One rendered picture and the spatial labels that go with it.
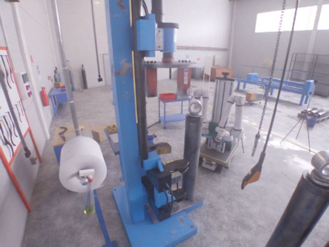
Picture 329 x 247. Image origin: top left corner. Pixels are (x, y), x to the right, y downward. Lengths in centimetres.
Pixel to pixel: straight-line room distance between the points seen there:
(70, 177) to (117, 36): 105
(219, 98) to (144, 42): 218
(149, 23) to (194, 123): 116
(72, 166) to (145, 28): 102
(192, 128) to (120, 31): 126
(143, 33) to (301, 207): 162
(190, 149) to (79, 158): 144
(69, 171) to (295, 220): 151
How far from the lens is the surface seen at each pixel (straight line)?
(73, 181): 110
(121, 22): 147
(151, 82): 159
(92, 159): 102
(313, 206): 143
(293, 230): 160
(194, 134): 202
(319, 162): 132
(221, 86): 316
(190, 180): 243
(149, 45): 132
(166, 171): 171
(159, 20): 162
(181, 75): 176
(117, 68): 145
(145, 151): 165
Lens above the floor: 218
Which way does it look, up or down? 24 degrees down
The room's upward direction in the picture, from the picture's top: straight up
